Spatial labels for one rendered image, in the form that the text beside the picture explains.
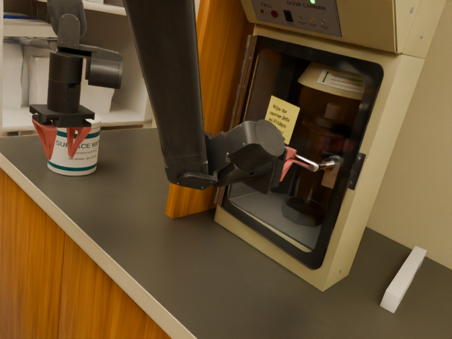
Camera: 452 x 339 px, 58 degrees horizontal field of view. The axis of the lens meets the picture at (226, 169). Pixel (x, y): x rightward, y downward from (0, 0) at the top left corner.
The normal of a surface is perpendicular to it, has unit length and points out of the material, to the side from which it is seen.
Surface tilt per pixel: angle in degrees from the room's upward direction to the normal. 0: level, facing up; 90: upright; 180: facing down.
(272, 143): 44
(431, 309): 0
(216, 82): 90
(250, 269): 0
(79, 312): 90
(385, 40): 135
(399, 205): 90
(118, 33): 90
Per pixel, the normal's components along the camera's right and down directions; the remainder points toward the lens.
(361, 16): -0.62, 0.73
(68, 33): 0.34, 0.33
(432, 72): -0.69, 0.12
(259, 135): 0.63, -0.41
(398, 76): 0.70, 0.37
